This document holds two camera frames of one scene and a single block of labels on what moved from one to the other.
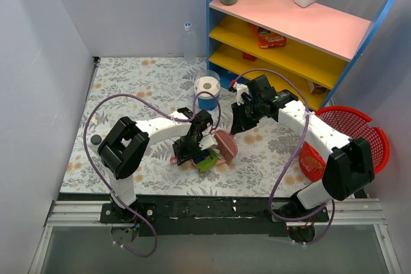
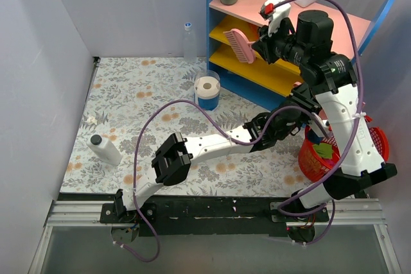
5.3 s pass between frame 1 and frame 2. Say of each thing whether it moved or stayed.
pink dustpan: moved
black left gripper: moved
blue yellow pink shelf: stayed
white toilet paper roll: stayed
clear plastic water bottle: stayed
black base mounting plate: stayed
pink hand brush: moved
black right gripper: moved
